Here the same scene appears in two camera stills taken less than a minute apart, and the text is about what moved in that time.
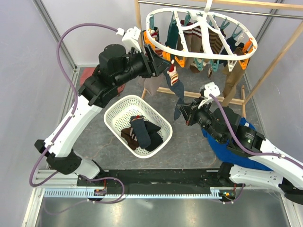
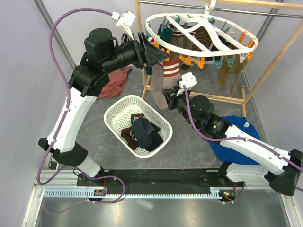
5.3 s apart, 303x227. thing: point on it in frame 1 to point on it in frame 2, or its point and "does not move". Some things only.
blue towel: x=245 y=161 does not move
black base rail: x=207 y=178 does not move
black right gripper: x=190 y=112 to x=172 y=99
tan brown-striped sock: x=216 y=43 to x=202 y=36
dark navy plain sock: x=155 y=138 does not move
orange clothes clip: x=247 y=44 to x=242 y=37
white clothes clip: x=231 y=64 to x=242 y=57
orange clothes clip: x=244 y=63 to x=250 y=55
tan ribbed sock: x=231 y=78 to x=236 y=67
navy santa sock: x=176 y=86 to x=142 y=129
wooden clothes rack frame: x=288 y=4 does not move
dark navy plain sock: x=152 y=129 does not move
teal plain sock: x=172 y=39 to x=166 y=35
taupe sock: x=188 y=34 to x=180 y=39
